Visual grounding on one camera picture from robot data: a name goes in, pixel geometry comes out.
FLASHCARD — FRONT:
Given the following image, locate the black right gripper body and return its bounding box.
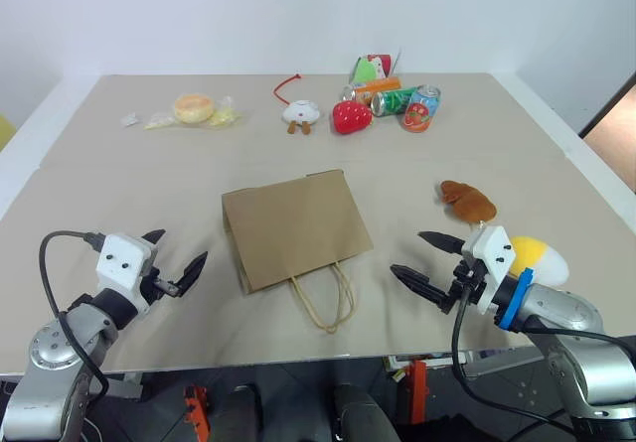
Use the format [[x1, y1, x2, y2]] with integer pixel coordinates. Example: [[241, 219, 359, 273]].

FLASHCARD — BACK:
[[445, 254, 491, 313]]

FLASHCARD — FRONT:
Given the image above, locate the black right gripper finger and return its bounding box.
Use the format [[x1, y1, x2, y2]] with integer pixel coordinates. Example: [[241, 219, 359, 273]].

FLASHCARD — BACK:
[[389, 263, 451, 315], [417, 230, 466, 255]]

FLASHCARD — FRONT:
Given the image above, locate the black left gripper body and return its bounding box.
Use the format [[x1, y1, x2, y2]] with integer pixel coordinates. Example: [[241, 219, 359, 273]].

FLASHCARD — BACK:
[[139, 248, 181, 309]]

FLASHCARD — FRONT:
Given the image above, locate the brown paper bag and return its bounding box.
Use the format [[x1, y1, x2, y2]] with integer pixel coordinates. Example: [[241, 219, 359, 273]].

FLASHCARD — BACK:
[[221, 167, 375, 335]]

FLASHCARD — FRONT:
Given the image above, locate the brown toy croissant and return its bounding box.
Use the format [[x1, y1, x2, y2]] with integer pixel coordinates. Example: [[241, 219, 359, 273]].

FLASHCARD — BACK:
[[435, 179, 498, 225]]

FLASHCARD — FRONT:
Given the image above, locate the yellow white plush toy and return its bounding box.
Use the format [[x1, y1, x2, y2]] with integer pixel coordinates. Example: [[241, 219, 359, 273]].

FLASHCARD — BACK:
[[507, 235, 570, 287]]

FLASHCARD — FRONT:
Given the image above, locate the orange clamp under table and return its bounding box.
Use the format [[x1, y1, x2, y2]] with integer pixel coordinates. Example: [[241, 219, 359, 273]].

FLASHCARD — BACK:
[[405, 361, 429, 426], [182, 384, 212, 436]]

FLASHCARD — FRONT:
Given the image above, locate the red and blue drink can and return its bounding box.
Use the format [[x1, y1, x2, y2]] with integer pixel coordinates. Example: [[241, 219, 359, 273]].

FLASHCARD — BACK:
[[400, 83, 442, 135]]

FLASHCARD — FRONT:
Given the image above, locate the bread in clear wrapper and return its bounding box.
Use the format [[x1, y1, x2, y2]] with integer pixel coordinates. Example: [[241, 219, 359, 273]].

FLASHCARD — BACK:
[[143, 92, 245, 132]]

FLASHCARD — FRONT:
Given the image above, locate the dark rounded shape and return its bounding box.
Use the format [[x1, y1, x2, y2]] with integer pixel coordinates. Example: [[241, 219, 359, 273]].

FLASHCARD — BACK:
[[331, 384, 399, 442], [217, 384, 263, 442]]

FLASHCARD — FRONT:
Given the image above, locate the green drink can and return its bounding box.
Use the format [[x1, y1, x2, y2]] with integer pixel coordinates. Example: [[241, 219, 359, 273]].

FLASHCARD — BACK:
[[370, 86, 419, 118]]

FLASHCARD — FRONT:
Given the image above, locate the red strawberry toy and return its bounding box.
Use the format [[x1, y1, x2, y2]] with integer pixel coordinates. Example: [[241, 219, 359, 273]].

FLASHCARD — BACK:
[[331, 100, 375, 136]]

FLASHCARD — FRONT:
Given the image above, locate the orange drink can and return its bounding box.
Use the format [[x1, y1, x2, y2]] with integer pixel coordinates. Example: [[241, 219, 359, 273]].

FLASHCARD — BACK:
[[341, 76, 402, 107]]

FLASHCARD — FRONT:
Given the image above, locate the yellow object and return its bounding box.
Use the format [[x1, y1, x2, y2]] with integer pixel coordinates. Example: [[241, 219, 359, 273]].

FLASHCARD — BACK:
[[0, 112, 17, 154]]

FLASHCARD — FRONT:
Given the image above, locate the green and red carton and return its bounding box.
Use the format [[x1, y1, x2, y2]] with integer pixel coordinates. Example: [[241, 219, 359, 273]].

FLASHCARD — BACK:
[[351, 52, 403, 86]]

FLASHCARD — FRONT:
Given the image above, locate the brown wooden panel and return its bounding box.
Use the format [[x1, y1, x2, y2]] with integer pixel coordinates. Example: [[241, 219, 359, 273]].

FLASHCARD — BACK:
[[581, 71, 636, 191]]

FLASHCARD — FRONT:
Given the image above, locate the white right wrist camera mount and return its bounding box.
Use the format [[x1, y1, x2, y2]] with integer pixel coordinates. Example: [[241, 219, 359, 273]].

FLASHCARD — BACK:
[[460, 224, 516, 315]]

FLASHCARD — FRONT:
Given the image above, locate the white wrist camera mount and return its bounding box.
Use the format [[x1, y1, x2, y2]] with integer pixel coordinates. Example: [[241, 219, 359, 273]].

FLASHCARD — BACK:
[[460, 224, 516, 315], [95, 232, 159, 310]]

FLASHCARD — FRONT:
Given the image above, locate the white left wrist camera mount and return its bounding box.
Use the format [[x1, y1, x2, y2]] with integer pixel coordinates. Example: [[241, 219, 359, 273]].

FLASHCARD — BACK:
[[95, 232, 159, 310]]

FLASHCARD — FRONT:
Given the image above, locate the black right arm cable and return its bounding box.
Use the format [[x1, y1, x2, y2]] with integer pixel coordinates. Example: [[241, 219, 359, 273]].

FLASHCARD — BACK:
[[450, 286, 580, 437]]

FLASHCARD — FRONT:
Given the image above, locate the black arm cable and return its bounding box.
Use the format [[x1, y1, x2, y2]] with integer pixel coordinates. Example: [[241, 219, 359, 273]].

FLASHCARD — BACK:
[[39, 230, 109, 399], [450, 286, 580, 437]]

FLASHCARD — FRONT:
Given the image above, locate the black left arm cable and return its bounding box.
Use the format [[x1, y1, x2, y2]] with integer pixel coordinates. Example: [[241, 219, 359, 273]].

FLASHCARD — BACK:
[[39, 230, 109, 399]]

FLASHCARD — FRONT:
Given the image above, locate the white toy with red cord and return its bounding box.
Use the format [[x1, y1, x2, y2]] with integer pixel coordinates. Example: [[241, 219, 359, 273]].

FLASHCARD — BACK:
[[271, 73, 327, 137]]

